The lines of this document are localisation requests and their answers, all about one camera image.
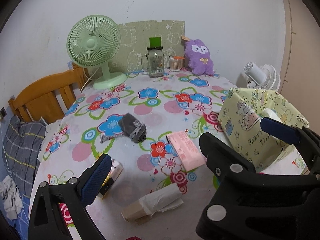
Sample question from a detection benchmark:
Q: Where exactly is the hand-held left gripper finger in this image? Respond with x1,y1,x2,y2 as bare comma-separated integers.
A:
28,154,112,240

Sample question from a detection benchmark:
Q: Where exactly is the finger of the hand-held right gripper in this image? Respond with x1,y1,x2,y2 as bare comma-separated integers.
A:
260,117,320,178
195,132,257,240

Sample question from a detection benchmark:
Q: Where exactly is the yellow printed paper box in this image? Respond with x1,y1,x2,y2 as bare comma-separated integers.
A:
217,87,310,173

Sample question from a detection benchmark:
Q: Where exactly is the grey sock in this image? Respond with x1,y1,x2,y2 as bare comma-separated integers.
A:
100,113,147,144

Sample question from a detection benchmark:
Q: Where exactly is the green yellow box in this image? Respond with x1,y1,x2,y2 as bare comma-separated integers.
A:
99,159,123,200

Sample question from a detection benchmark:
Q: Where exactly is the pink packet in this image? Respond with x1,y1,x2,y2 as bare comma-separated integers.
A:
166,130,206,170

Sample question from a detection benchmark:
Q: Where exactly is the white standing fan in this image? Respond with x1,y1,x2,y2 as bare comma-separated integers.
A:
236,62,281,92

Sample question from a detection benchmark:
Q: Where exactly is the toilet paper roll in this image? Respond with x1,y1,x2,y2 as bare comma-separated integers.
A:
121,183,184,222

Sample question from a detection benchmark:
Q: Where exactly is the white bedding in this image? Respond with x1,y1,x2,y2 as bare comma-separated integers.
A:
40,116,63,140

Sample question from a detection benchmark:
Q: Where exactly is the beige wooden door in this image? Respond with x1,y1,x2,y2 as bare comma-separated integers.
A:
276,0,320,127

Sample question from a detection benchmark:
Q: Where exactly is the grey plaid pillow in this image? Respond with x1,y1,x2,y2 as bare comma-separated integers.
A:
2,116,47,193

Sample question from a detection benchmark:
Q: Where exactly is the crumpled white cloth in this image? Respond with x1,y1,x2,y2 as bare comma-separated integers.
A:
0,175,24,219

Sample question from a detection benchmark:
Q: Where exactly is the blue bed sheet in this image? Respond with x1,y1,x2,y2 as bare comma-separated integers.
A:
0,195,33,240

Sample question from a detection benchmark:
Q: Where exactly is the purple plush bunny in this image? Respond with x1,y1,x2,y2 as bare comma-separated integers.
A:
182,36,215,76

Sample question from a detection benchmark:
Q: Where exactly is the wooden bed headboard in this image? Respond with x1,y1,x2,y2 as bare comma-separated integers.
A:
8,64,90,123

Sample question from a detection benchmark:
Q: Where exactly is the cotton swab jar orange lid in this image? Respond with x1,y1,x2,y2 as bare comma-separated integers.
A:
169,56,185,72

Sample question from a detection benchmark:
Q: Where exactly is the glass jar mug green lid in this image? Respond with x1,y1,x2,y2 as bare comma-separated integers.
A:
141,37,164,78

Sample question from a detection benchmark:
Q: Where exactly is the green desk fan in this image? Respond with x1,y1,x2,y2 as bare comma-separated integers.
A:
67,15,127,90

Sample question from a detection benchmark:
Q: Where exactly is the green patterned cardboard panel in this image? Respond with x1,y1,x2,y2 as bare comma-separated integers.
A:
117,19,186,73

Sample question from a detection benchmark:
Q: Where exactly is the white fan cord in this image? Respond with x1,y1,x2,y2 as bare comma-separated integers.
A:
80,67,98,93

